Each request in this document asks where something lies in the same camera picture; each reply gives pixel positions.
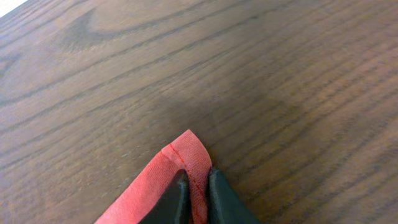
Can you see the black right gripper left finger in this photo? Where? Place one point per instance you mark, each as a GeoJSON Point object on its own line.
{"type": "Point", "coordinates": [173, 207]}

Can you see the red orange t-shirt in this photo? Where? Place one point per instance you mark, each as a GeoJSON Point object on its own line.
{"type": "Point", "coordinates": [184, 153]}

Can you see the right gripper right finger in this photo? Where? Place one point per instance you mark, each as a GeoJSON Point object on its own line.
{"type": "Point", "coordinates": [225, 206]}

